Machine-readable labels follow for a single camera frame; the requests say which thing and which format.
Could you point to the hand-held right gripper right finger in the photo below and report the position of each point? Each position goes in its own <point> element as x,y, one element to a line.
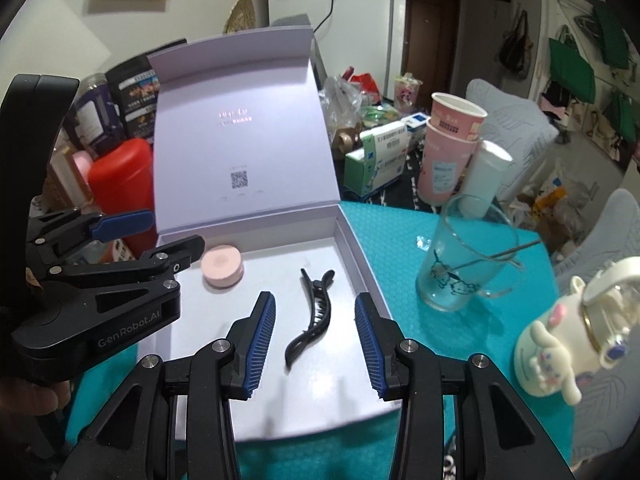
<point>370,345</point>

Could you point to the black hair clip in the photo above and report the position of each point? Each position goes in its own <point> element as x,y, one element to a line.
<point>318,312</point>

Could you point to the brown door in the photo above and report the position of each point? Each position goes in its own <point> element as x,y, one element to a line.
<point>432,45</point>

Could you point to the teal foam mat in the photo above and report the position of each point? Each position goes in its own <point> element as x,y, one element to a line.
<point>385,232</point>

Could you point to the cartoon glass mug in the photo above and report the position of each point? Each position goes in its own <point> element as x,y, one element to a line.
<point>450,280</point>

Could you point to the small cartoon cup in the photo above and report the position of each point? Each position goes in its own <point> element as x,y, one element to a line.
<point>407,92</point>

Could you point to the clear plastic bag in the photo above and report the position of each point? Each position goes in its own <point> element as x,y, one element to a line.
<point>345,97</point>

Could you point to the green white medicine box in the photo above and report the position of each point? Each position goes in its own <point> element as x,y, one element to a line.
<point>382,137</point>
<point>372,172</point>

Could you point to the lilac gift box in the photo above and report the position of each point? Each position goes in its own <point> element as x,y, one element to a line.
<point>240,125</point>

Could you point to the black pouch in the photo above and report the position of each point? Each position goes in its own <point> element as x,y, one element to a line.
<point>135,95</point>

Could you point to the blue white box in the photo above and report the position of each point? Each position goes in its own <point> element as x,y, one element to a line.
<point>415,127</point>

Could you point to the person's left hand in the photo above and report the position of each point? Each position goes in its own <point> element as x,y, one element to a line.
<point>27,400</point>

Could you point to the round pink compact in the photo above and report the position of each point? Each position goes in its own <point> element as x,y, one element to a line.
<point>222,266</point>

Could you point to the pink paper cup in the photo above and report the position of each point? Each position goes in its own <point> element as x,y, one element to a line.
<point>440,170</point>
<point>457,115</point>

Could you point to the brown handbag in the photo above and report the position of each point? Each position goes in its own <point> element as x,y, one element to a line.
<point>515,47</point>

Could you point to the white tumbler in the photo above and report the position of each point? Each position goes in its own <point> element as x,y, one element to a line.
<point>487,175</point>

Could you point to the clear jar dark purple contents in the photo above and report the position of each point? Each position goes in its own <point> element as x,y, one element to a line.
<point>95,115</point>

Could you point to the white refrigerator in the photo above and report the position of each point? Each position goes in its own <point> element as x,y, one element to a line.
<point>360,35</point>

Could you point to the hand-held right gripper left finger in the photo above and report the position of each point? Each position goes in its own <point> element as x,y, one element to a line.
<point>257,345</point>

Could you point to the red canister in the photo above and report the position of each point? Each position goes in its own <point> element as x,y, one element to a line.
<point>120,180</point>

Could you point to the woven round trivet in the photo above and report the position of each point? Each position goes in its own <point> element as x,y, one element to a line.
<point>240,15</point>

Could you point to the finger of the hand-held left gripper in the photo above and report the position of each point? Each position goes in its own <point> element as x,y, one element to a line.
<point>170,260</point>
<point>125,224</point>

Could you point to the green tote bag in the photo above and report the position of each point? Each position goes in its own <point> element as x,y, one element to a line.
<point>620,117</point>
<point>612,35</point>
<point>572,72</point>

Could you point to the white cartoon dog bottle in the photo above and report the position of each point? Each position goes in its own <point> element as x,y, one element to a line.
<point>550,345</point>

